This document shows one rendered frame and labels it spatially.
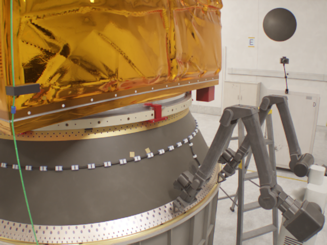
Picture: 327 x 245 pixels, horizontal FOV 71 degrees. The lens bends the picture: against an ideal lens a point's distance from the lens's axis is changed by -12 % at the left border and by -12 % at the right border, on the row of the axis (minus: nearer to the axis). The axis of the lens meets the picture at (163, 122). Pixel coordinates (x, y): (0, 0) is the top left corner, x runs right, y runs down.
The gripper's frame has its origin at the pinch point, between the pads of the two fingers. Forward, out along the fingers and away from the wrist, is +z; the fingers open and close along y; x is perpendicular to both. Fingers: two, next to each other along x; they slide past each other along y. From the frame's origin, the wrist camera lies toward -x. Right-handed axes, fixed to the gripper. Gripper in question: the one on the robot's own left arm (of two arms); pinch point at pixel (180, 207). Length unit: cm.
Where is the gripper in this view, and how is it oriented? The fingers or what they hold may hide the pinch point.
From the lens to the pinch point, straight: 143.1
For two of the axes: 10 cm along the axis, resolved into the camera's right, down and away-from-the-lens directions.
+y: -6.7, 1.8, -7.2
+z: -3.7, 7.6, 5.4
